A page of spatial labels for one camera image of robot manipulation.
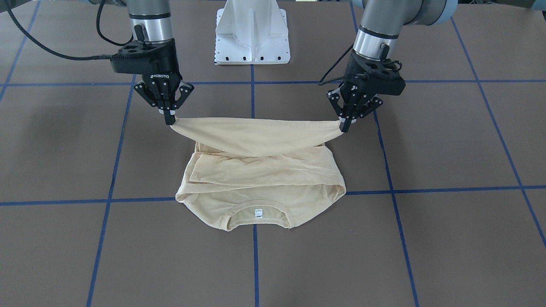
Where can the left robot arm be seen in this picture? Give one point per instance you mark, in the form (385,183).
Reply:
(382,22)

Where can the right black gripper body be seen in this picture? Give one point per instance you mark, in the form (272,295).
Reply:
(162,64)

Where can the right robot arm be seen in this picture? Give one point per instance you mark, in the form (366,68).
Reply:
(151,21)

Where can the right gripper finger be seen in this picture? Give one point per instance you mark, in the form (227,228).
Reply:
(173,103)
(155,96)

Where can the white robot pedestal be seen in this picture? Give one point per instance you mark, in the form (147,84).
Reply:
(251,32)

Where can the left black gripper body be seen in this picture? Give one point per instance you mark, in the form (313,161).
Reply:
(353,71)

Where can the cream long-sleeve graphic shirt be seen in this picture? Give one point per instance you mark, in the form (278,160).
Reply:
(255,171)

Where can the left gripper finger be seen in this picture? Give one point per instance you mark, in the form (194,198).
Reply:
(334,97)
(354,111)

